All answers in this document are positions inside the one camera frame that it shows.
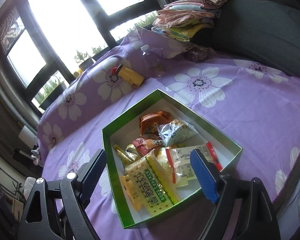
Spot red white snack packet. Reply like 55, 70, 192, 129
166, 142, 223, 187

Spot green cracker packet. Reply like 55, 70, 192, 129
125, 151, 181, 216

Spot silver white snack packet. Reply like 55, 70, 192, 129
157, 119, 198, 147

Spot white plastic bag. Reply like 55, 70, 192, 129
23, 177, 36, 200

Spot orange yellow snack packet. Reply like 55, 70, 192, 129
120, 175, 143, 211

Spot purple floral bed sheet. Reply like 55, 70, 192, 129
36, 26, 300, 240

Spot pink cartoon snack packet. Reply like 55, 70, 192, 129
132, 134, 163, 156

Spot green cardboard box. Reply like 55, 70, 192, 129
102, 90, 243, 229

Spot potted plant on sill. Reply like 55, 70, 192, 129
75, 51, 96, 71

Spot yellow bottle with red cap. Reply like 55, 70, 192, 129
111, 64, 145, 87

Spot clear plastic water bottle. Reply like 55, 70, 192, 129
140, 44, 165, 78

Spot dark grey sofa cushion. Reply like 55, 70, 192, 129
192, 0, 300, 77

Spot stack of folded cloths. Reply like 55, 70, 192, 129
152, 0, 228, 42

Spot black window frame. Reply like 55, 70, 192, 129
0, 0, 159, 115

